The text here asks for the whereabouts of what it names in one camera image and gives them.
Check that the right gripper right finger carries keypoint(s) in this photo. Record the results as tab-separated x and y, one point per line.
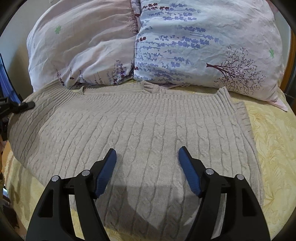
229	209

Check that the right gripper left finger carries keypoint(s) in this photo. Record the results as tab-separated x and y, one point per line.
52	218

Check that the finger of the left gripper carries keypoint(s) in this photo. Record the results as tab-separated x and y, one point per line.
8	106

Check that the beige cable-knit sweater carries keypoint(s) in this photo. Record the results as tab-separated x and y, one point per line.
148	195

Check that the window with blue blinds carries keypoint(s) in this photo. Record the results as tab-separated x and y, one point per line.
7	88

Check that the yellow patterned bedsheet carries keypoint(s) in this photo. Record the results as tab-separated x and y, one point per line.
274	135

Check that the pink floral pillow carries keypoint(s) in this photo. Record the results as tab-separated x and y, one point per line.
83	42

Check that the blue floral pillow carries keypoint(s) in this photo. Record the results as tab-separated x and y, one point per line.
231	44

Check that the wooden headboard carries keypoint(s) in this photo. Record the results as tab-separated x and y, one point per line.
290	64

